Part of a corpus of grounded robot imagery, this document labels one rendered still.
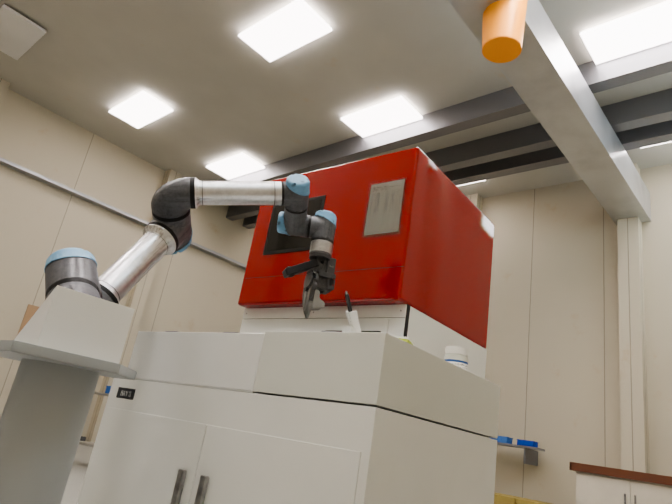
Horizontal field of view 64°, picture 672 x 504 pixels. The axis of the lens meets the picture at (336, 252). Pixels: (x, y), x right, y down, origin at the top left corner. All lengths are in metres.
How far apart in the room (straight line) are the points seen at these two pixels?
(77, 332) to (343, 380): 0.57
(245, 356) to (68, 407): 0.40
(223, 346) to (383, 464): 0.53
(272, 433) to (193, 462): 0.26
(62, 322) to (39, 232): 10.06
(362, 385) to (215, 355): 0.47
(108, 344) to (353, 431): 0.57
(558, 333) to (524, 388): 1.07
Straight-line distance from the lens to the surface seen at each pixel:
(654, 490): 5.83
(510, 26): 5.53
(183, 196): 1.67
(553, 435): 9.46
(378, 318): 1.91
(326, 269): 1.74
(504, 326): 10.07
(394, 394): 1.14
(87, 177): 11.85
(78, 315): 1.27
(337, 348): 1.17
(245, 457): 1.30
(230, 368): 1.39
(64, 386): 1.26
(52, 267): 1.43
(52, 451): 1.27
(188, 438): 1.45
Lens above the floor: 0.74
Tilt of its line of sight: 19 degrees up
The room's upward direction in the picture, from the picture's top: 10 degrees clockwise
